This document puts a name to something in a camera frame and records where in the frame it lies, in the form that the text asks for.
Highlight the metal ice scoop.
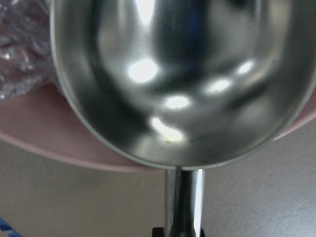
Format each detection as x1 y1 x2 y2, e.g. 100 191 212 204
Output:
50 0 316 237

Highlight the clear ice cubes pile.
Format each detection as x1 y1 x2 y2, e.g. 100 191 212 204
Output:
0 0 59 101

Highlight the pink bowl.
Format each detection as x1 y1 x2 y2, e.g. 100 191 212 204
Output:
0 81 316 173

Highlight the blue tape line crosswise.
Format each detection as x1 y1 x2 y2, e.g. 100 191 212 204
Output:
0 218 21 237

